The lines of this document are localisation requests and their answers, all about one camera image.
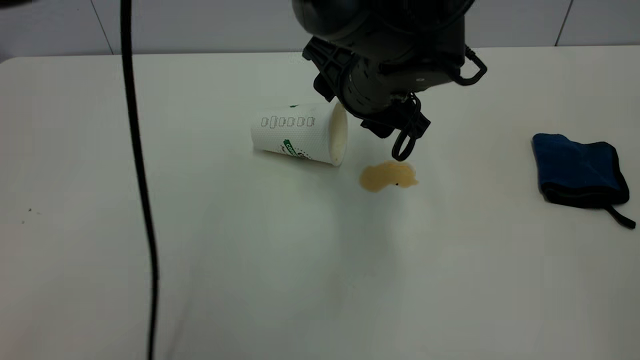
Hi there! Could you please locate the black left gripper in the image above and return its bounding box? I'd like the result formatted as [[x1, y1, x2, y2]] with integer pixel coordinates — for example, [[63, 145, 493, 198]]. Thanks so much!
[[302, 37, 432, 140]]

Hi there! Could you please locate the white paper coffee cup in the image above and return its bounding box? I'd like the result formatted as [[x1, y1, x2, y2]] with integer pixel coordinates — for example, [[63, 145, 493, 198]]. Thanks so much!
[[250, 102, 349, 167]]

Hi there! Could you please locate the brown coffee spill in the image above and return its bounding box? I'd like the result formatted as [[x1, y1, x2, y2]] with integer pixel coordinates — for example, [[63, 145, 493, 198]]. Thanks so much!
[[359, 160, 419, 193]]

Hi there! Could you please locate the blue cloth with black trim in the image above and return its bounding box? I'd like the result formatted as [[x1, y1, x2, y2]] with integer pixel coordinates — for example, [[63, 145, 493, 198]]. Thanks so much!
[[531, 133, 637, 230]]

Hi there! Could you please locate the black looped cable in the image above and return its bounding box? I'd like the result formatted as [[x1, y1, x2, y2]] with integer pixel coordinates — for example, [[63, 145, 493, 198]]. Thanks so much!
[[448, 46, 488, 87], [391, 94, 419, 162]]

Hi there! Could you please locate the long black cable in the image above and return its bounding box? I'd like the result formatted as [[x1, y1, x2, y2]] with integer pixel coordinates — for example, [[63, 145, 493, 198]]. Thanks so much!
[[119, 0, 160, 360]]

